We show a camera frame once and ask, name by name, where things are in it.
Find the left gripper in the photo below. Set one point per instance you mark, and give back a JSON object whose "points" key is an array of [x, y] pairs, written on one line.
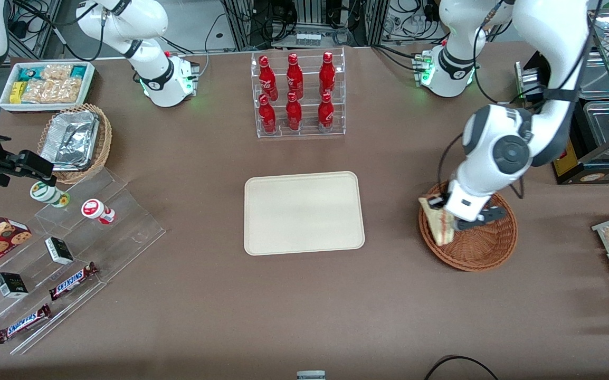
{"points": [[438, 201]]}

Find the triangular sandwich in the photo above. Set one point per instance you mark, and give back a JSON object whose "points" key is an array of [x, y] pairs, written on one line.
{"points": [[439, 227]]}

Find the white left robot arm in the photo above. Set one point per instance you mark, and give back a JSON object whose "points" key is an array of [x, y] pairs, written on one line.
{"points": [[500, 153]]}

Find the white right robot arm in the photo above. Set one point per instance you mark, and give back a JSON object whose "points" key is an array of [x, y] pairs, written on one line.
{"points": [[163, 79]]}

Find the round brown wicker basket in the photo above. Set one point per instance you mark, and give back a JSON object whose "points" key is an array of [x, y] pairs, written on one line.
{"points": [[484, 248]]}

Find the oval light wicker basket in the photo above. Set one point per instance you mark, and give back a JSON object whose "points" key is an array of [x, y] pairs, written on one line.
{"points": [[105, 137]]}

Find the beige plastic tray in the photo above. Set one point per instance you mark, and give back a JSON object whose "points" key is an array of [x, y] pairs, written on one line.
{"points": [[304, 214]]}

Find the green sunflower yogurt cup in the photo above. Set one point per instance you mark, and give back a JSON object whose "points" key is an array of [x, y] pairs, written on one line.
{"points": [[46, 193]]}

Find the stack of foil trays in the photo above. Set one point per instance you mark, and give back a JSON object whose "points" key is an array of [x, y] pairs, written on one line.
{"points": [[69, 140]]}

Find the yellow snack packet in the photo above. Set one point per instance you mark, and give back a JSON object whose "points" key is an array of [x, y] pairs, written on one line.
{"points": [[17, 92]]}

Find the red strawberry yogurt cup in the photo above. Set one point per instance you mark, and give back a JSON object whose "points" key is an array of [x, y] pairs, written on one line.
{"points": [[93, 209]]}

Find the clear bag of crackers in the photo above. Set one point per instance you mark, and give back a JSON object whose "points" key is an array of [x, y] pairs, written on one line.
{"points": [[51, 91]]}

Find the small black carton box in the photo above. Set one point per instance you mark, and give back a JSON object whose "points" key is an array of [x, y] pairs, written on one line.
{"points": [[59, 250], [11, 285]]}

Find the teal snack packet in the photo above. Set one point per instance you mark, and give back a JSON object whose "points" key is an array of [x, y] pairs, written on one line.
{"points": [[30, 74]]}

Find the white rectangular snack bin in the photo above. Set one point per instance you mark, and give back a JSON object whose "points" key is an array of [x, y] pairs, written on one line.
{"points": [[89, 79]]}

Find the Snickers chocolate bar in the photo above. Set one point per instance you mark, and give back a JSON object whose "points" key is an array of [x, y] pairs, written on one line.
{"points": [[72, 282], [22, 324]]}

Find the clear acrylic stepped display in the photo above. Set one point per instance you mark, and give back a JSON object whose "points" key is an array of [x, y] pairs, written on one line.
{"points": [[125, 232]]}

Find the red cola bottle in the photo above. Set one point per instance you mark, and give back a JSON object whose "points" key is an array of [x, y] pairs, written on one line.
{"points": [[325, 113], [327, 74], [294, 76], [267, 116], [267, 76], [294, 113]]}

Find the clear acrylic bottle rack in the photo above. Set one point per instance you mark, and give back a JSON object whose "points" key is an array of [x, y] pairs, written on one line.
{"points": [[307, 133]]}

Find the black ribbed device box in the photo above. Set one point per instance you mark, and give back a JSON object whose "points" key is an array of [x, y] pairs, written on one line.
{"points": [[531, 79]]}

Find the white power strip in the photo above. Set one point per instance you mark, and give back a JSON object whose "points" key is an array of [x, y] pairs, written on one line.
{"points": [[308, 39]]}

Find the small grey device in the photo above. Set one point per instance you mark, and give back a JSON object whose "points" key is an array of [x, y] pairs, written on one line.
{"points": [[311, 375]]}

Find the aluminium frame rack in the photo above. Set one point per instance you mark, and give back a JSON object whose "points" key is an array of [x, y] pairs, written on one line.
{"points": [[304, 16]]}

